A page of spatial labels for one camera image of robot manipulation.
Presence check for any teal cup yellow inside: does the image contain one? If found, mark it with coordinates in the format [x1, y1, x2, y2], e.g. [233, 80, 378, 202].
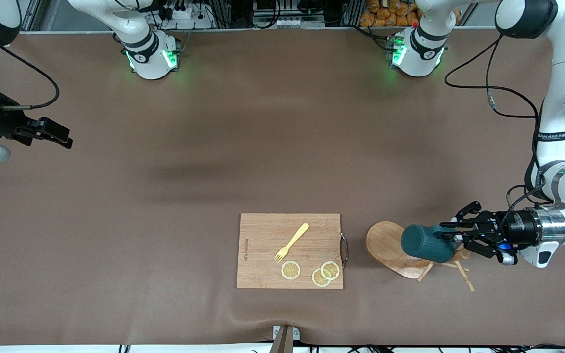
[401, 224, 458, 264]

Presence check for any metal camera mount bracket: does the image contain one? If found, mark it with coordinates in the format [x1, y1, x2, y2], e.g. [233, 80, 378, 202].
[270, 325, 301, 353]

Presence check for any wooden mug tree rack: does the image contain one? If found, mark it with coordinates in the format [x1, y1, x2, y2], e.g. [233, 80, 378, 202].
[366, 221, 475, 293]

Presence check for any yellow plastic fork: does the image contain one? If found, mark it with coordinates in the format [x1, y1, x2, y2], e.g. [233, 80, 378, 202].
[274, 223, 310, 264]

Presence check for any white power strip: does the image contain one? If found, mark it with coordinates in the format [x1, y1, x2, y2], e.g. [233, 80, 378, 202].
[253, 17, 325, 29]
[162, 6, 214, 30]

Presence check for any bamboo cutting board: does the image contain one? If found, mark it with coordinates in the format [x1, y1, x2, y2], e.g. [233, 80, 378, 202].
[236, 213, 350, 290]

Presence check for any pile of bread rolls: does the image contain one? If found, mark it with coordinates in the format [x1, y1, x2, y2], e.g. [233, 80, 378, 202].
[360, 0, 423, 27]

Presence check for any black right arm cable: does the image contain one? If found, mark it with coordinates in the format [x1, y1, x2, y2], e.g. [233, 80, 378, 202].
[0, 47, 61, 109]

